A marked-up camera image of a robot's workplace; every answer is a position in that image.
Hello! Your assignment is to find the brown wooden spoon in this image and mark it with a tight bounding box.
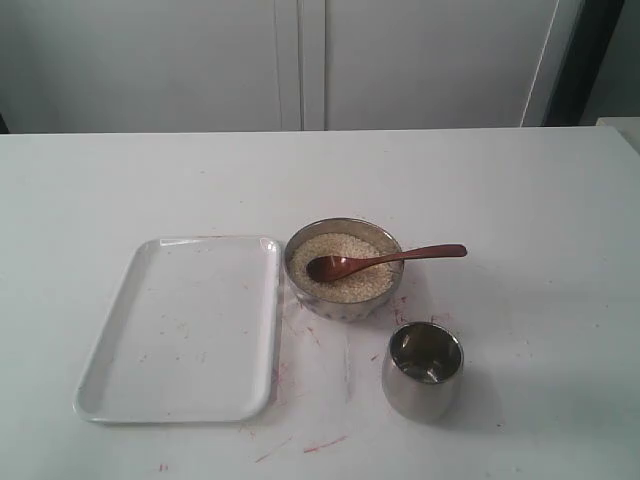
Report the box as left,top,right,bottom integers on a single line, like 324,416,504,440
306,244,468,283

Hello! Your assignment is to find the steel bowl with rice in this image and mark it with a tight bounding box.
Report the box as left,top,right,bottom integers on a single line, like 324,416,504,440
284,218,404,322

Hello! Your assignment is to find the stainless steel cup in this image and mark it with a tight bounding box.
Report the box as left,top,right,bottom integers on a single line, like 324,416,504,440
381,322,465,423

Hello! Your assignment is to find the white rectangular plastic tray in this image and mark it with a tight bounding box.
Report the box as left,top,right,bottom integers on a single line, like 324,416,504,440
73,236,281,424

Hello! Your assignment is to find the white cabinet behind table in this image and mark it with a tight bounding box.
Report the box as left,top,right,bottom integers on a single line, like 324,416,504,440
1,1,582,133

